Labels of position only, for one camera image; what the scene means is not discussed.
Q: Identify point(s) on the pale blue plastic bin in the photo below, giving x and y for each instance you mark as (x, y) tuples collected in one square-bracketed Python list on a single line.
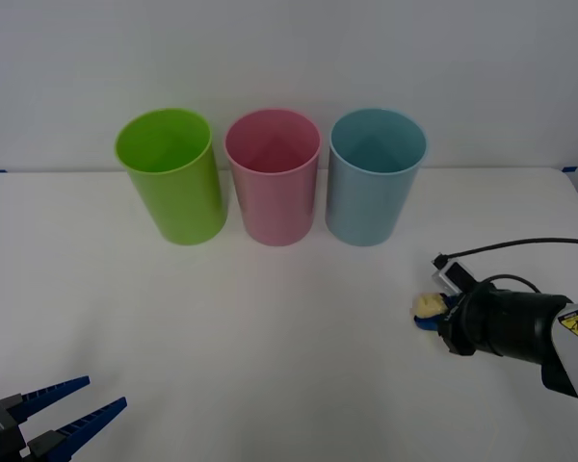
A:
[(366, 207)]

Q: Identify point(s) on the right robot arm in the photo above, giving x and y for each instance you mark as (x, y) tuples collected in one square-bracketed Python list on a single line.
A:
[(520, 322)]

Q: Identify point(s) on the pink plastic bin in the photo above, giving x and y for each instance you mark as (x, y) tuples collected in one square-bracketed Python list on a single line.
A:
[(275, 207)]

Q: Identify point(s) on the pale yellow object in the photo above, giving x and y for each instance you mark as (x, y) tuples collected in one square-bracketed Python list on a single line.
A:
[(428, 305)]

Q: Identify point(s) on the green plastic bin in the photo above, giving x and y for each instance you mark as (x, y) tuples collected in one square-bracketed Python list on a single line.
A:
[(183, 202)]

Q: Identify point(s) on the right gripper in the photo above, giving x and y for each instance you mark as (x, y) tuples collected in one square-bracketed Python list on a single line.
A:
[(462, 327)]

